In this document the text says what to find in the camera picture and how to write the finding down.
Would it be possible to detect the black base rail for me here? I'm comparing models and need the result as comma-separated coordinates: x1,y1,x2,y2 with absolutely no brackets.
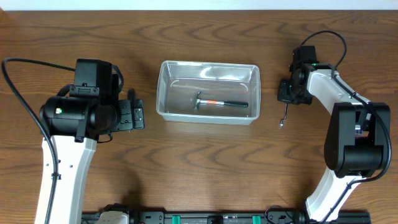
81,203,373,224

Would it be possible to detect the blue precision screwdriver set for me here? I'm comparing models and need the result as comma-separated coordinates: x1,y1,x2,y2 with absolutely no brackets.
355,124,363,136

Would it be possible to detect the silver wrench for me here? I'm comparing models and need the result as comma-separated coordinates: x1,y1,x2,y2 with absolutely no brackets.
279,103,288,128

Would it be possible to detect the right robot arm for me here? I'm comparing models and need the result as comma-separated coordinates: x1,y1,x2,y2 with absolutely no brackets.
277,45,392,223

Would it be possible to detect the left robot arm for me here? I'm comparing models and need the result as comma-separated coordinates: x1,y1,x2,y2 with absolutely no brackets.
35,58,145,223

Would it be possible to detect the small claw hammer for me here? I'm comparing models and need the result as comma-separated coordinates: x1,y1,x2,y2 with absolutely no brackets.
192,91,249,110

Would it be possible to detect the clear plastic container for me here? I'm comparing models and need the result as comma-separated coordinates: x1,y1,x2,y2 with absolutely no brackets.
156,60,261,125

